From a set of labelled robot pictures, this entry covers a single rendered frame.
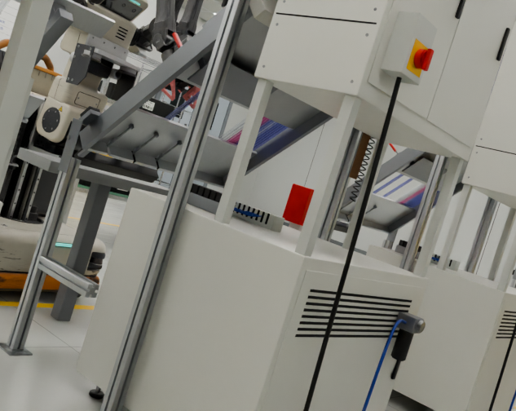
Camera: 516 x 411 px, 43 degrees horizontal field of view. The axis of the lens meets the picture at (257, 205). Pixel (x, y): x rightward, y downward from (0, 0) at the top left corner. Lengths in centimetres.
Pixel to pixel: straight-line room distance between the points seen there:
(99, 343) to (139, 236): 33
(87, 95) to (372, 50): 153
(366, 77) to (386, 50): 9
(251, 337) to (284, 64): 67
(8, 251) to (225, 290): 123
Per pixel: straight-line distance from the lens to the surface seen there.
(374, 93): 156
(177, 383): 173
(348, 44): 156
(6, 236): 264
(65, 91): 274
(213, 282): 165
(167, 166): 237
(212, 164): 249
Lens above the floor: 76
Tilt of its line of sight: 2 degrees down
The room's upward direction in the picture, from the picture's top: 18 degrees clockwise
